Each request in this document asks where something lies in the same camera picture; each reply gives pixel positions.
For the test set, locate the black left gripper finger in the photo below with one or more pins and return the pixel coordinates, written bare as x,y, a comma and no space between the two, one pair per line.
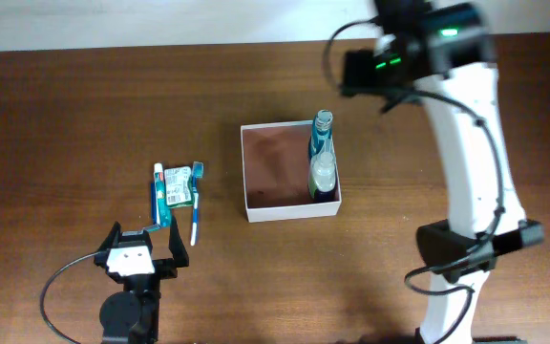
110,239
176,246

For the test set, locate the teal mouthwash bottle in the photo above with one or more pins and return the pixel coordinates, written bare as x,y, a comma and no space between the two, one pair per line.
321,130

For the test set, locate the clear pump soap bottle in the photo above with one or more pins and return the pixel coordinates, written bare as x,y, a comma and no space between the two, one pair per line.
322,180

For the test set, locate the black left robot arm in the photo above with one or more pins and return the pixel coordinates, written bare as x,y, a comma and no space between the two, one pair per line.
132,314

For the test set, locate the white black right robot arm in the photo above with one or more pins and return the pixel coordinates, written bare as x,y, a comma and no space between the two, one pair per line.
445,59

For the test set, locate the green Dettol soap pack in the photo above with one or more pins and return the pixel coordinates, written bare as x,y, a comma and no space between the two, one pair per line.
178,187

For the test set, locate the green white toothpaste tube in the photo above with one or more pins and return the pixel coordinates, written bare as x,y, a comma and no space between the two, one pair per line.
164,213

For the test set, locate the blue white toothbrush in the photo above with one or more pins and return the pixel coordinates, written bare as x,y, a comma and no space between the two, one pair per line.
197,173

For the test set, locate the white open cardboard box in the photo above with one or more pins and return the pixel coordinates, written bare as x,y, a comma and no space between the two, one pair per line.
275,173

